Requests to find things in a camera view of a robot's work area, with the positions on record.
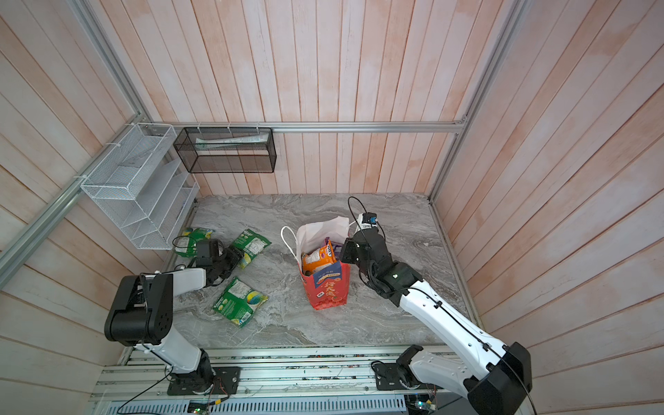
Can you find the green candy bag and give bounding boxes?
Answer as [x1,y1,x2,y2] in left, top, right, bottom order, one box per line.
[231,229,271,269]
[172,228,214,258]
[212,278,269,328]

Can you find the orange candy bag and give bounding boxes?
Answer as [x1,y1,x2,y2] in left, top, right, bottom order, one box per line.
[302,240,336,276]

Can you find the red paper bag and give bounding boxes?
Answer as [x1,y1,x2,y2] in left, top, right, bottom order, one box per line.
[280,216,350,311]

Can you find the purple candy bag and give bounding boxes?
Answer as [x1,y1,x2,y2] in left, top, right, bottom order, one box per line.
[325,238,343,260]

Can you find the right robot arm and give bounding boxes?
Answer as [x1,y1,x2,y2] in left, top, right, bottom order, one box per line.
[341,228,533,414]

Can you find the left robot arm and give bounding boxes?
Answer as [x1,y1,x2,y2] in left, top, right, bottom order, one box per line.
[104,239,244,394]

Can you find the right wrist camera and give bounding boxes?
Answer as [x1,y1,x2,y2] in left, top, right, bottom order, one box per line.
[356,212,378,230]

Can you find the white wire mesh shelf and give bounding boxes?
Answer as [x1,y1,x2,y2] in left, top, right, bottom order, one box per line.
[81,124,200,251]

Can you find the black wire mesh basket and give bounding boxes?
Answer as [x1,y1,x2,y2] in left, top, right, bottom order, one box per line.
[174,126,278,174]

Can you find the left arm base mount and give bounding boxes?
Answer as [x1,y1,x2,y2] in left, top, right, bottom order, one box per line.
[167,367,241,396]

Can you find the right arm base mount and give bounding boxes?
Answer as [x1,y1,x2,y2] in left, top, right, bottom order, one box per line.
[370,345,441,391]

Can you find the aluminium frame rail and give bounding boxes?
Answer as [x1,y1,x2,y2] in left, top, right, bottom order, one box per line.
[1,1,533,286]

